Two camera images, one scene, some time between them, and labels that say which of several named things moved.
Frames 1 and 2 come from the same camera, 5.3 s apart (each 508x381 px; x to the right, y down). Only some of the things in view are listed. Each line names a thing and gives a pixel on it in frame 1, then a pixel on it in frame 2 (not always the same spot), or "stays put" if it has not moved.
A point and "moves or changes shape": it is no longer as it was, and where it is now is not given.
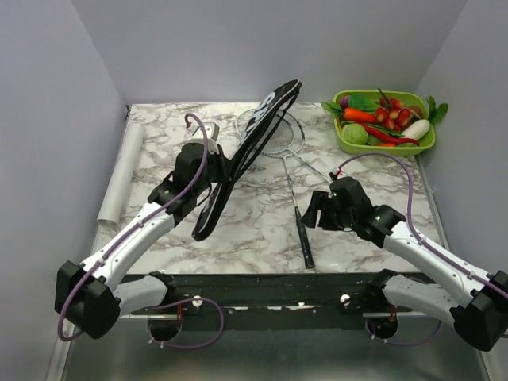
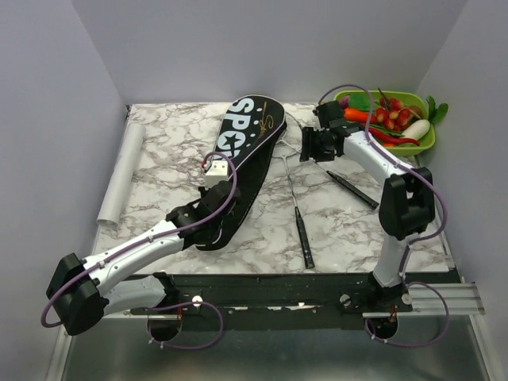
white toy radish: x=417 y=128 stays put
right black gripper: x=320 y=199 → x=308 y=136
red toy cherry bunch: x=392 y=113 stays put
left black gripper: x=224 y=163 → x=203 y=192
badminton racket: x=286 y=137 moves or changes shape
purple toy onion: x=344 y=101 stays put
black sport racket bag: x=272 y=110 moves or changes shape
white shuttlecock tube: x=113 y=198 stays put
